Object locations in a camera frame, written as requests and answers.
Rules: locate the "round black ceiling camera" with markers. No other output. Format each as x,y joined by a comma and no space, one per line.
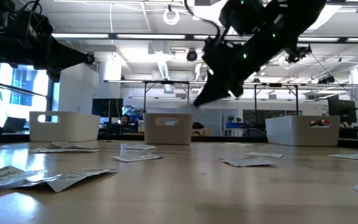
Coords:
192,55

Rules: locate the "black bag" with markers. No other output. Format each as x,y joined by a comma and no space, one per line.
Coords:
197,125

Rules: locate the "person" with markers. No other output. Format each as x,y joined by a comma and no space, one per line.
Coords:
125,119

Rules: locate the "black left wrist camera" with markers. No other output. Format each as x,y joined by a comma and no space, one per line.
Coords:
30,21

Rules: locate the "blue storage bin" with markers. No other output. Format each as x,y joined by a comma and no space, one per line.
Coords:
238,125

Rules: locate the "window with dark frame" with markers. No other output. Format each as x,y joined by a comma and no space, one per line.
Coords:
26,93

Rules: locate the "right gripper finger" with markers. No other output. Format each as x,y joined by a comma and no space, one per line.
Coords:
213,90

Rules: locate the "black metal stand frame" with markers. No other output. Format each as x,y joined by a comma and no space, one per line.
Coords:
255,102
145,96

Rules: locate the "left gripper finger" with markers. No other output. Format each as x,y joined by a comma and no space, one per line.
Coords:
62,49
64,60

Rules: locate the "white barcode packet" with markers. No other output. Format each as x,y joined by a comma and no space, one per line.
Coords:
85,147
135,157

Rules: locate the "packets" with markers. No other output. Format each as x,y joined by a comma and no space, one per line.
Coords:
356,156

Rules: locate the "small black ceiling camera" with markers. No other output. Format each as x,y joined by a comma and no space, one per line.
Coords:
90,59

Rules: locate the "brown cardboard boxes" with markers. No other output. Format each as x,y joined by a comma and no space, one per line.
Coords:
207,131

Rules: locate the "dark laptop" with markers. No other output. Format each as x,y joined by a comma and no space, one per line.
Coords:
14,124

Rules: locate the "small green plant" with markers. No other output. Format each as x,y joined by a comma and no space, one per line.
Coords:
231,119
238,119

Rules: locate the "black computer monitor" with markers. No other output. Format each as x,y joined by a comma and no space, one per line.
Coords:
107,107
342,110

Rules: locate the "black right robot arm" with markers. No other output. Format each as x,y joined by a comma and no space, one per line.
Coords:
291,18

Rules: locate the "white plastic bin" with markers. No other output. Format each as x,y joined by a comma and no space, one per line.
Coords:
291,130
73,127
166,133

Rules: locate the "black ceiling camera rig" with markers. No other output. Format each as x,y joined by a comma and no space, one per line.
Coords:
326,80
297,55

